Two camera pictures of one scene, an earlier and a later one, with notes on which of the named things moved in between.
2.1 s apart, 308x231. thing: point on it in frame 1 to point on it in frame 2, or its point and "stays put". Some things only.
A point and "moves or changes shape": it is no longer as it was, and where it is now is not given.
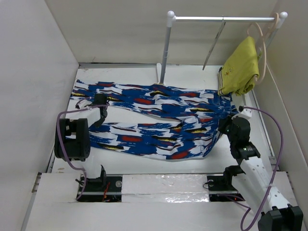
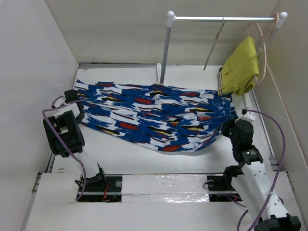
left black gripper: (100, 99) to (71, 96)
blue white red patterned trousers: (189, 121) moves or changes shape
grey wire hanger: (214, 43) stays put
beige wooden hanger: (265, 52) stays put
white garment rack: (161, 69) stays put
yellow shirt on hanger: (237, 72) stays put
